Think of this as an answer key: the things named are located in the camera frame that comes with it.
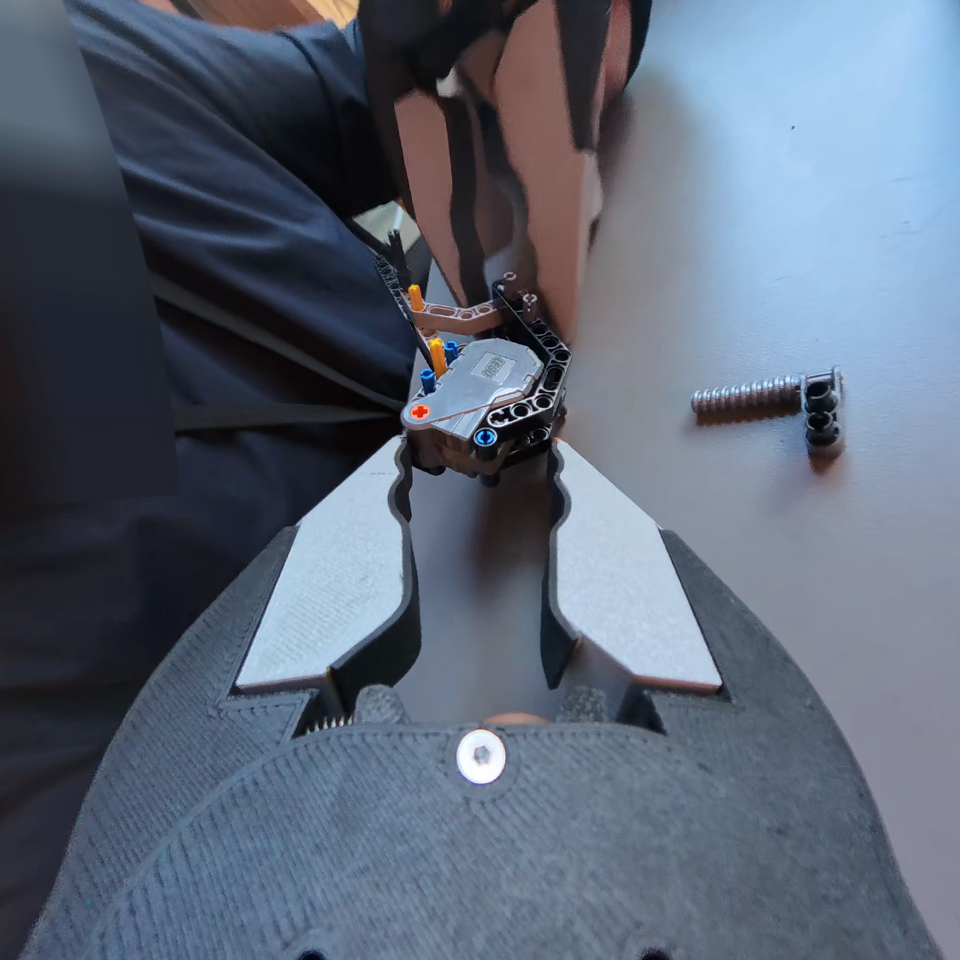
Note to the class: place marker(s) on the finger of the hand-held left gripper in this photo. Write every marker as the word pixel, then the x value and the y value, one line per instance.
pixel 551 195
pixel 431 187

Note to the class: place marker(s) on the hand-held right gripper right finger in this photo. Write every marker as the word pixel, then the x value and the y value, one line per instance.
pixel 630 592

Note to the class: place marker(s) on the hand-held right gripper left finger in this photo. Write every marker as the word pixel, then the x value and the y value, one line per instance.
pixel 330 585

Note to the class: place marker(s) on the grey black lego motor assembly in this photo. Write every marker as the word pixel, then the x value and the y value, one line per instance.
pixel 487 375

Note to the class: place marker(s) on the grey lego worm gear axle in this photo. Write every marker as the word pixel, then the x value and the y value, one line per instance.
pixel 750 394

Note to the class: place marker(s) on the person's dark clothing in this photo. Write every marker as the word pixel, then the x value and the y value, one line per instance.
pixel 247 187

